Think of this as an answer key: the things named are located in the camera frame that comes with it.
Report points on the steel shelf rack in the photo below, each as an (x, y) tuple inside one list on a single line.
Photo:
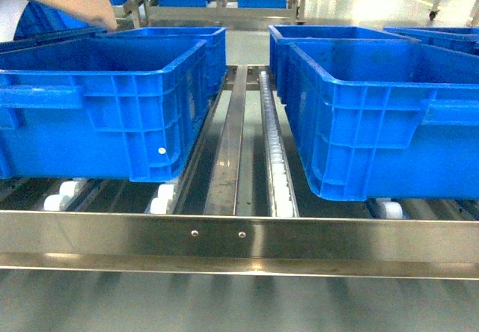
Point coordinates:
[(215, 217)]

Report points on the white roller track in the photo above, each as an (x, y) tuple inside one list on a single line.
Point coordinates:
[(281, 195)]

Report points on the blue crate front left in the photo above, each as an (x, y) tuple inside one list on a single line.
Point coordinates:
[(102, 108)]

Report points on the blue crate rear right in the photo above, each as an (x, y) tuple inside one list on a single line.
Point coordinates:
[(280, 36)]

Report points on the blue crate front right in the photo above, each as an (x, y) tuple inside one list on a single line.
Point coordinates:
[(377, 119)]

